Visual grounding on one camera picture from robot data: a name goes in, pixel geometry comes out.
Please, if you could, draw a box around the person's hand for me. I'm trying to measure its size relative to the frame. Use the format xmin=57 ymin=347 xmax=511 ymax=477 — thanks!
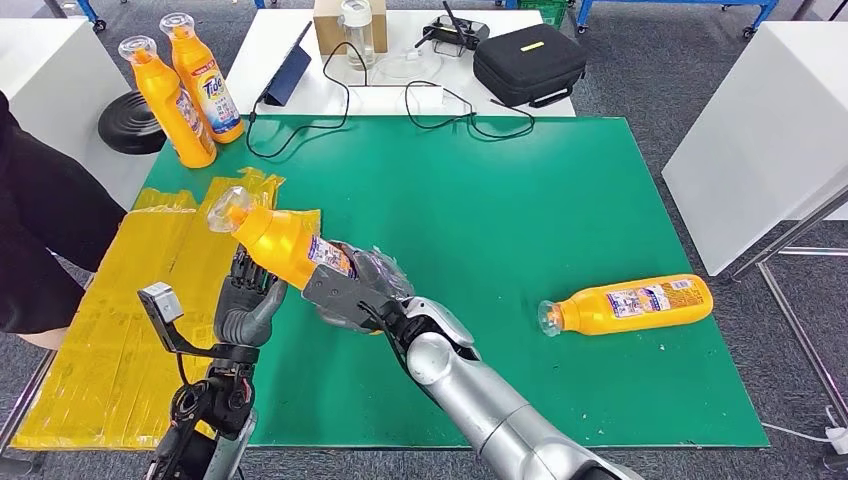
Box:
xmin=18 ymin=327 xmax=69 ymax=351

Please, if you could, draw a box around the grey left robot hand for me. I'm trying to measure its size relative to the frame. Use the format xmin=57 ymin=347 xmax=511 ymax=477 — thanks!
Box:
xmin=213 ymin=246 xmax=290 ymax=349

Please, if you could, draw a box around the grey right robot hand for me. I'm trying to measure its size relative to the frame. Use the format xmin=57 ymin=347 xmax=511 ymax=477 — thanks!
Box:
xmin=329 ymin=242 xmax=417 ymax=307

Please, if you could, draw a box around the orange detergent bottle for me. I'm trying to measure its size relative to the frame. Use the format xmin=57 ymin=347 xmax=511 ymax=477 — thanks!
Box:
xmin=206 ymin=185 xmax=392 ymax=336
xmin=537 ymin=273 xmax=715 ymax=338
xmin=158 ymin=11 xmax=245 ymax=145
xmin=117 ymin=34 xmax=218 ymax=170

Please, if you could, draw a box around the clear plastic water bottle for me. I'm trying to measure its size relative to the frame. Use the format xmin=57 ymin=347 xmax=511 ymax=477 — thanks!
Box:
xmin=339 ymin=0 xmax=376 ymax=70

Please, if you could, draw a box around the yellow tape sheet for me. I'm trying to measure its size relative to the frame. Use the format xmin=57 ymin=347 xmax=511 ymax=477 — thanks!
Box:
xmin=9 ymin=167 xmax=324 ymax=455

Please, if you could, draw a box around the person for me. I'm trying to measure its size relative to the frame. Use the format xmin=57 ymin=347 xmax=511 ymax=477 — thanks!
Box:
xmin=0 ymin=92 xmax=127 ymax=336

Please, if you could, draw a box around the green table mat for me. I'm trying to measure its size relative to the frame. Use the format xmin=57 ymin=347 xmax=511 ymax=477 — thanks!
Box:
xmin=140 ymin=113 xmax=771 ymax=452

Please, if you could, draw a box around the white power adapter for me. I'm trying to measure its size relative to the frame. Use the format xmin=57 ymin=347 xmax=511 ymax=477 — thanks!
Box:
xmin=347 ymin=82 xmax=446 ymax=114

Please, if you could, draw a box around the black round ribbed disc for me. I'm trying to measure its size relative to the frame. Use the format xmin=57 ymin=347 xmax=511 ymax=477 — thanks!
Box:
xmin=97 ymin=90 xmax=170 ymax=157

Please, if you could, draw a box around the dark blue tablet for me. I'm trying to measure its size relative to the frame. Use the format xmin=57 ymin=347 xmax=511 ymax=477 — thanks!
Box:
xmin=256 ymin=19 xmax=313 ymax=107

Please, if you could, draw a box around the white table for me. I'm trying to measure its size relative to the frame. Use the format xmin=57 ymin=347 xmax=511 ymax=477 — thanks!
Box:
xmin=223 ymin=6 xmax=578 ymax=119

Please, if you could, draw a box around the cardboard box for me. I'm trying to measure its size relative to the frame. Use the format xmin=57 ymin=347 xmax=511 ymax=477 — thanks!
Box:
xmin=312 ymin=0 xmax=389 ymax=56

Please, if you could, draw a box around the black carrying case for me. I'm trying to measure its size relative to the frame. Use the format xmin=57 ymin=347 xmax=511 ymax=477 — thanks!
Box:
xmin=472 ymin=23 xmax=590 ymax=109

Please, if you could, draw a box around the black remote controller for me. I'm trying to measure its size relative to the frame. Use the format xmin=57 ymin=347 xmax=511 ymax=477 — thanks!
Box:
xmin=413 ymin=0 xmax=493 ymax=58

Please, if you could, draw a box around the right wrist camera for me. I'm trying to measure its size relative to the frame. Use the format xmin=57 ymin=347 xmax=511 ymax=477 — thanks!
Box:
xmin=301 ymin=264 xmax=405 ymax=333

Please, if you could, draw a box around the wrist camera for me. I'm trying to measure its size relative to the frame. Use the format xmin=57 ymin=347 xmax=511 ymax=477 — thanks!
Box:
xmin=301 ymin=264 xmax=405 ymax=333
xmin=137 ymin=281 xmax=261 ymax=366

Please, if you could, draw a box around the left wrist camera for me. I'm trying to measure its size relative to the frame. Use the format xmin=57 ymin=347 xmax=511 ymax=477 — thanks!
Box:
xmin=137 ymin=281 xmax=261 ymax=366

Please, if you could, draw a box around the black adapter cable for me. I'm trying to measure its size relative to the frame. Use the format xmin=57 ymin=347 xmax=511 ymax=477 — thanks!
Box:
xmin=404 ymin=79 xmax=538 ymax=142

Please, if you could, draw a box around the black tablet cable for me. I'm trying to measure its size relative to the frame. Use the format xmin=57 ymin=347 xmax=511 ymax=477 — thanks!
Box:
xmin=245 ymin=39 xmax=369 ymax=160

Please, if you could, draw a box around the white coiled cable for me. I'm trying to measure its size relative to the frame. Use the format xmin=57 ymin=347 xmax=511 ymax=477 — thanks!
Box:
xmin=377 ymin=47 xmax=444 ymax=82

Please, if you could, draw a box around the blue metal cart frame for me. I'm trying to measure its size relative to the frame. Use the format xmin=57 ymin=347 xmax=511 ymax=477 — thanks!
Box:
xmin=72 ymin=0 xmax=106 ymax=33
xmin=574 ymin=0 xmax=780 ymax=38

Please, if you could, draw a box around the grey metal table frame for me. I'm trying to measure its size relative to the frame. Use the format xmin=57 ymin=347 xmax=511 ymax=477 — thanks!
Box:
xmin=728 ymin=185 xmax=848 ymax=429

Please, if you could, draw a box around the white wall plug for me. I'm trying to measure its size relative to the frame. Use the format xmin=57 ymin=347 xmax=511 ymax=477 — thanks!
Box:
xmin=821 ymin=423 xmax=848 ymax=458

